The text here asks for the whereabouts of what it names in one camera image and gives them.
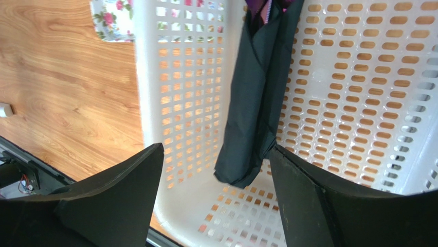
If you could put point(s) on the floral tray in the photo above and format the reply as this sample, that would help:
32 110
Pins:
114 20

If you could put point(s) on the iridescent knife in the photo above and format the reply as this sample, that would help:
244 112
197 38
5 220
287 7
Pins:
265 12

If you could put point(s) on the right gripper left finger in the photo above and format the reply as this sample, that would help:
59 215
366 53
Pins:
111 208

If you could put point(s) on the black paper napkin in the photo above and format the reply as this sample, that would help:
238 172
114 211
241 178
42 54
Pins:
257 92

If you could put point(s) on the purple spoon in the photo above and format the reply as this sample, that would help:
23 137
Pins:
255 6

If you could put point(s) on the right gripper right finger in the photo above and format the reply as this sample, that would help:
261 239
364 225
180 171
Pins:
319 208

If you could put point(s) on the white plastic basket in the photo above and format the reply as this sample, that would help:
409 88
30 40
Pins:
360 102

